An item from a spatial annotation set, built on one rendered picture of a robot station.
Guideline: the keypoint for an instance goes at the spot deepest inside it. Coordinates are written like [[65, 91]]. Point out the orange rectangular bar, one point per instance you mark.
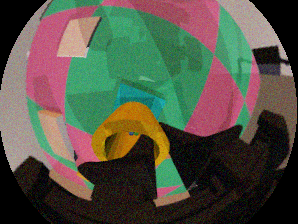
[[167, 157]]

